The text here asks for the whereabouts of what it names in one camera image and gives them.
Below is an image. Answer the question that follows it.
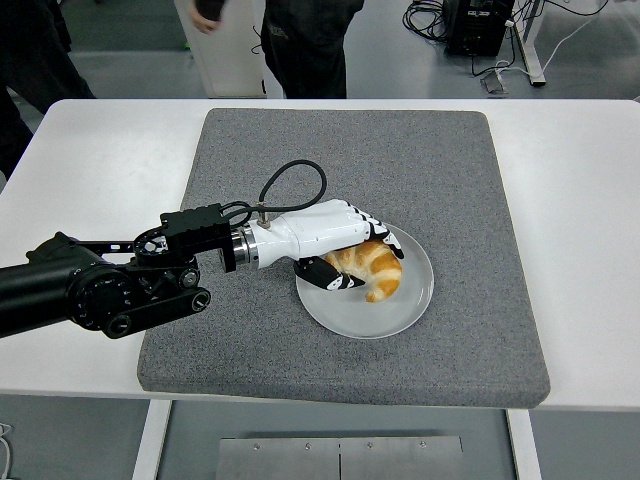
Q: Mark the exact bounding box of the grey felt mat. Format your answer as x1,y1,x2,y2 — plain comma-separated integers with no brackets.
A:
136,107,552,409

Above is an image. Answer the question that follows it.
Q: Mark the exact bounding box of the long white cable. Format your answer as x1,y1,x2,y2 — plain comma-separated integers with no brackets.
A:
494,0,612,77

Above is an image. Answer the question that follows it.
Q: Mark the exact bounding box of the white desk leg with foot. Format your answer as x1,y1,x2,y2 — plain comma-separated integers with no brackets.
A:
512,0,547,87

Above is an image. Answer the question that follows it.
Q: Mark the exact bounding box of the thin white cable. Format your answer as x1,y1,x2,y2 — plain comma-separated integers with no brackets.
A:
0,422,14,476

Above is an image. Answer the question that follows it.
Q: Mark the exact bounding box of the black computer case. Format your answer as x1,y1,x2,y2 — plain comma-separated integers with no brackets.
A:
442,0,516,57

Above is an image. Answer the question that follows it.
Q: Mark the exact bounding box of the white table leg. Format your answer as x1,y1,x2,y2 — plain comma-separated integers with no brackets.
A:
130,399,173,480
504,408,544,480

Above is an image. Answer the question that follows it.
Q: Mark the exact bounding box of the person's hand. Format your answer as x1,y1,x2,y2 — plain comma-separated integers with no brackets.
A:
191,0,227,36

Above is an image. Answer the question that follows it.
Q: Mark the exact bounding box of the person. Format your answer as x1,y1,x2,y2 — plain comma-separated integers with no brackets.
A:
0,0,97,179
195,0,366,100

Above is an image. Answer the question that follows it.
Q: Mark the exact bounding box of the black cable bundle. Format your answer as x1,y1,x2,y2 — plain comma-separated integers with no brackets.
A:
402,0,449,44

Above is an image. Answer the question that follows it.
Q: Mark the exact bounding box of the grey metal plate with screws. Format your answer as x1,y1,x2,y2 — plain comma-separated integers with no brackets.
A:
215,435,465,480

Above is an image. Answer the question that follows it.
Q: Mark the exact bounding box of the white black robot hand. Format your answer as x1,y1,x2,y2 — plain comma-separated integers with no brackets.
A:
248,198,406,293

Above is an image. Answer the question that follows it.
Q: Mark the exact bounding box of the white cabinet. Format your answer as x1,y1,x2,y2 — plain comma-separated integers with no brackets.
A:
174,0,266,99

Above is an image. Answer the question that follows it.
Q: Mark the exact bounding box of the clear plastic holder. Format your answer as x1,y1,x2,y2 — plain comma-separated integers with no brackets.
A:
479,69,509,96

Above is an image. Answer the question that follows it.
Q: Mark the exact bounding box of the light grey round plate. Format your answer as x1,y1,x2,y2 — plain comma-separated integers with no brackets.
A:
295,222,435,341

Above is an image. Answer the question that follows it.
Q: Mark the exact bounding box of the golden croissant bread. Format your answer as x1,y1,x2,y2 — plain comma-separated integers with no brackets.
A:
323,239,404,304

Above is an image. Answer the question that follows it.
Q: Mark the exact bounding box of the white desk post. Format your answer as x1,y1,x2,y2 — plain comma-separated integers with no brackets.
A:
251,0,287,100

